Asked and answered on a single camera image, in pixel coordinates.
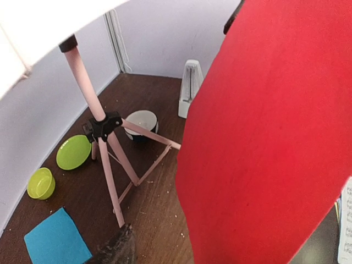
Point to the green plate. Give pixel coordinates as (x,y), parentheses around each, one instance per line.
(73,152)

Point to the blue cloth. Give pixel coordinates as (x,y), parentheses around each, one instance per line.
(56,240)

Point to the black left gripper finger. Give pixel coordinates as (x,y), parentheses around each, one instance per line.
(120,249)

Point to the small green bowl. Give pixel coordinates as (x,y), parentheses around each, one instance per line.
(41,184)

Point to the white sheet music pages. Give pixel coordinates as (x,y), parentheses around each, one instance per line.
(343,209)

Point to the grey metronome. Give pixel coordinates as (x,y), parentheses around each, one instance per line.
(191,82)

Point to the white bowl dark outside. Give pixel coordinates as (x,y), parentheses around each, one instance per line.
(144,119)

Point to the red sheet music mat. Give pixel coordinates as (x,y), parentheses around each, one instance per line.
(266,149)

